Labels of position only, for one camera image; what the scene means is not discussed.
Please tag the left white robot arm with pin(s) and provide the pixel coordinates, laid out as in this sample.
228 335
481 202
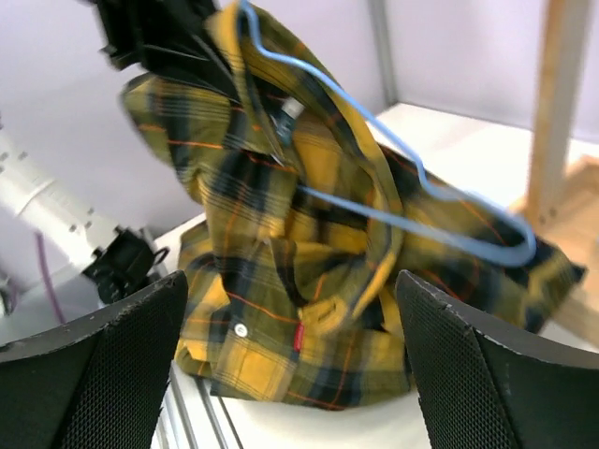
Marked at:
117 260

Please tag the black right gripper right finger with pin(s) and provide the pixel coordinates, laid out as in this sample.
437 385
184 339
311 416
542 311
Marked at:
483 383

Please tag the wooden clothes rack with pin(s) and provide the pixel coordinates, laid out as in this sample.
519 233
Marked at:
561 200

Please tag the yellow plaid flannel shirt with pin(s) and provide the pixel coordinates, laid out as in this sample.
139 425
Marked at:
291 299

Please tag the aluminium mounting rail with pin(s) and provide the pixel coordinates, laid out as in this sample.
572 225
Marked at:
191 418

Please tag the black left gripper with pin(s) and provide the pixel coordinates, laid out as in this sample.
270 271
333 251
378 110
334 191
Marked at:
168 38

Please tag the aluminium frame post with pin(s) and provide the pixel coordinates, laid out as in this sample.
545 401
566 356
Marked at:
381 35

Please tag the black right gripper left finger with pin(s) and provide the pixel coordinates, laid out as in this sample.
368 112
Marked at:
98 381

